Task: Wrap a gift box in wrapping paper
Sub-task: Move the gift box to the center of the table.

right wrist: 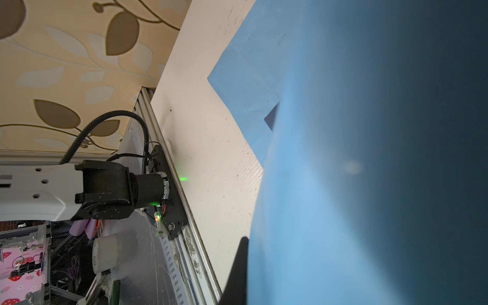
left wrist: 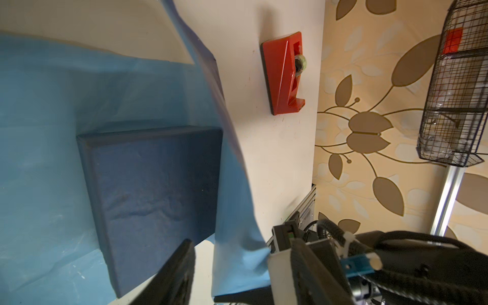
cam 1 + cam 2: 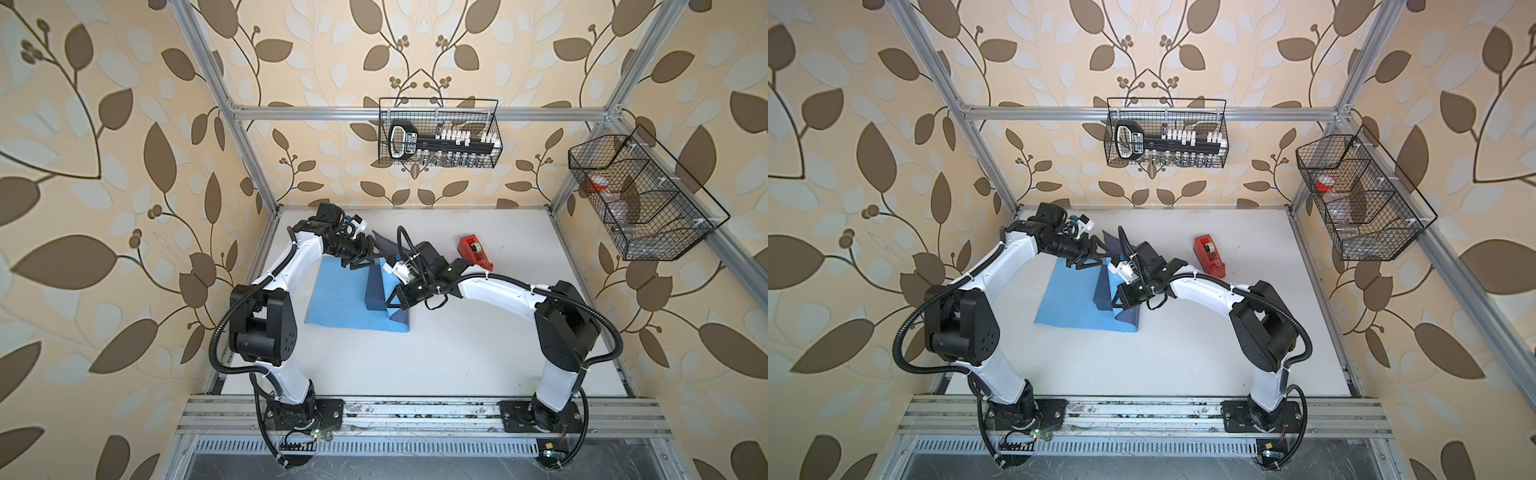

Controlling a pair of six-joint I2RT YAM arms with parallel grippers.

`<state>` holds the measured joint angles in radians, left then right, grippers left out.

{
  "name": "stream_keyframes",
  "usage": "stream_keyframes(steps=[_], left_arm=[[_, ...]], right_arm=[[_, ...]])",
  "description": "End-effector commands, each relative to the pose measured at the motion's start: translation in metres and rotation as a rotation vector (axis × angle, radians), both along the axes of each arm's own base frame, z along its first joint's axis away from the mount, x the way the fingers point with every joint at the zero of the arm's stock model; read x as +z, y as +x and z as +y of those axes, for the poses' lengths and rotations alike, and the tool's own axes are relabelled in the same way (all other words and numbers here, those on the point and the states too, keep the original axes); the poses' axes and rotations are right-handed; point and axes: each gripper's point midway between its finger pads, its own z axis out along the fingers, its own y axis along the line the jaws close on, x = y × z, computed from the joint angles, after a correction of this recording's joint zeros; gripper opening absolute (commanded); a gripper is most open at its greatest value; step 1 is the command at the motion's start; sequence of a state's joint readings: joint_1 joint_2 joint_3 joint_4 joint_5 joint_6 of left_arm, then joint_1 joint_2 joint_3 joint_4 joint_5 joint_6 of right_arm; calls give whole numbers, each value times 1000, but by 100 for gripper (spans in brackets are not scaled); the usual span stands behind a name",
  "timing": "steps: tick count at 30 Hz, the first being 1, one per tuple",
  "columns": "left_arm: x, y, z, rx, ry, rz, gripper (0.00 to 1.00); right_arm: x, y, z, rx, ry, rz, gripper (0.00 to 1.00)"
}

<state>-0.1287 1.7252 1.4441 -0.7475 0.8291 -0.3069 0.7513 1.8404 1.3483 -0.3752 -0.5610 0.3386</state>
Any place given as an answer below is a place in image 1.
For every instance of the aluminium front rail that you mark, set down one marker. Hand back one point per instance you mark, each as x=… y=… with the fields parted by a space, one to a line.
x=186 y=262

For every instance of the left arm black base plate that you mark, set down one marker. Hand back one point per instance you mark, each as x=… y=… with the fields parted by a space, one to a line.
x=169 y=213

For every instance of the white roll outside cell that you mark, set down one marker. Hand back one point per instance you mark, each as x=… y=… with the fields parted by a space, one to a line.
x=105 y=253

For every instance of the light blue wrapping paper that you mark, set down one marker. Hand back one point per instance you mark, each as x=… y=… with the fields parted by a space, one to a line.
x=370 y=121

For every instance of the pink strawberry pattern box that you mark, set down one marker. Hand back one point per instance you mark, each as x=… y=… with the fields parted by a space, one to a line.
x=24 y=265

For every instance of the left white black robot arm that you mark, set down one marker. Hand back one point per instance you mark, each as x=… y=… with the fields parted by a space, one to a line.
x=100 y=190

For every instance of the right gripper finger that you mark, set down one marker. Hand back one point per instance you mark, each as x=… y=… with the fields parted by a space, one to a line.
x=235 y=292

